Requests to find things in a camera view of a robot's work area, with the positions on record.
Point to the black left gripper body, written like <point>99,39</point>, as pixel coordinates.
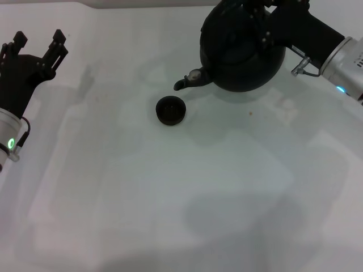
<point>20,79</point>

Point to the black round teapot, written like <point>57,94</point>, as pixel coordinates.
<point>227,56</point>

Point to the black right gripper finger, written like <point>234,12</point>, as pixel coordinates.
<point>286,3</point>
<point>262,28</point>

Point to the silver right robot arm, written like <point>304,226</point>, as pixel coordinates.
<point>346,62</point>

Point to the small black teacup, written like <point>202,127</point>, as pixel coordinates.
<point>171,110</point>

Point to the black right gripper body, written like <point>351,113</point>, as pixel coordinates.
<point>300,31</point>

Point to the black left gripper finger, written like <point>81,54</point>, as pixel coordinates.
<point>18,39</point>
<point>56,48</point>

